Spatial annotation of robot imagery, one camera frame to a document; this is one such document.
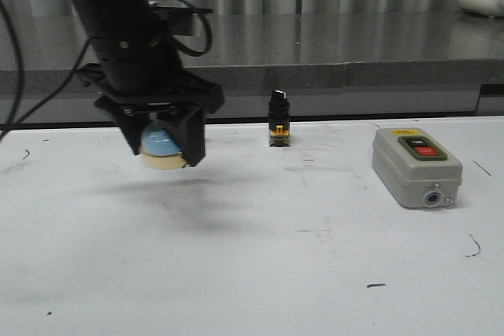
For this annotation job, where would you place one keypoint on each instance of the blue cream desk bell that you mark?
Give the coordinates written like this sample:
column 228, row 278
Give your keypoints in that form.
column 158, row 150

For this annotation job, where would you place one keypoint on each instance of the black yellow selector switch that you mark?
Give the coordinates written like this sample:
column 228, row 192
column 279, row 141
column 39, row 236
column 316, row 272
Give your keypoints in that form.
column 279, row 119

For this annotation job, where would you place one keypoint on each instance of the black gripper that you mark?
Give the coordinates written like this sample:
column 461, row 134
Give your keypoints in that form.
column 186, row 125

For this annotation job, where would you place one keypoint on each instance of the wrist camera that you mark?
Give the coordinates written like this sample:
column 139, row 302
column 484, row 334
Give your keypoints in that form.
column 183, row 20

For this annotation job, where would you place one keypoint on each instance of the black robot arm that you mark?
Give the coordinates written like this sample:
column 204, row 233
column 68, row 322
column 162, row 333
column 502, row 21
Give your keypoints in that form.
column 141, row 77

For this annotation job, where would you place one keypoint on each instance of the grey stone counter ledge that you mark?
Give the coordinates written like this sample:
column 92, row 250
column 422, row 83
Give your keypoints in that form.
column 355, row 65

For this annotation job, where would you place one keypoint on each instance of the grey on off switch box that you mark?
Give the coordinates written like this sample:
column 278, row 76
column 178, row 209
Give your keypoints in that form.
column 415, row 168

